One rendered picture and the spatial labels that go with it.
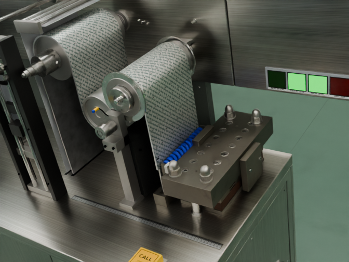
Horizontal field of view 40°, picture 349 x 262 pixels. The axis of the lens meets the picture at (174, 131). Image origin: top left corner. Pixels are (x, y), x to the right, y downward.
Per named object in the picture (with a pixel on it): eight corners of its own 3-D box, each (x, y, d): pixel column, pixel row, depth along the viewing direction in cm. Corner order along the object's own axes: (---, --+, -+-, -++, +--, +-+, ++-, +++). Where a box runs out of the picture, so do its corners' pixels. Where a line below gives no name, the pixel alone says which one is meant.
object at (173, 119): (156, 169, 137) (144, 114, 128) (197, 129, 153) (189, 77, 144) (158, 170, 137) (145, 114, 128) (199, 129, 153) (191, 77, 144)
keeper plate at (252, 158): (242, 190, 141) (239, 159, 135) (256, 171, 148) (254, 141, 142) (250, 192, 139) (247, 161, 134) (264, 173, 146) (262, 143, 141)
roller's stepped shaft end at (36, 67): (20, 80, 132) (16, 70, 131) (36, 71, 136) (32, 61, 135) (28, 81, 131) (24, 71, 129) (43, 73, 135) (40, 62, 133)
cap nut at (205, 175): (197, 181, 128) (195, 168, 126) (203, 174, 130) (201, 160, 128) (209, 184, 126) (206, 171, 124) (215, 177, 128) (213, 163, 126)
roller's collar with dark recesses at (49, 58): (34, 76, 138) (27, 55, 135) (49, 67, 142) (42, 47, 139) (49, 78, 135) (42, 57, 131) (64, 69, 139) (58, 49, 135)
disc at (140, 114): (108, 117, 136) (96, 69, 129) (109, 116, 137) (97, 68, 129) (149, 125, 128) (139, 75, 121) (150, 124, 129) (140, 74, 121)
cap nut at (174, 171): (166, 175, 132) (163, 162, 130) (173, 168, 135) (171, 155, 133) (177, 179, 130) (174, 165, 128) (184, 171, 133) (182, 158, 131)
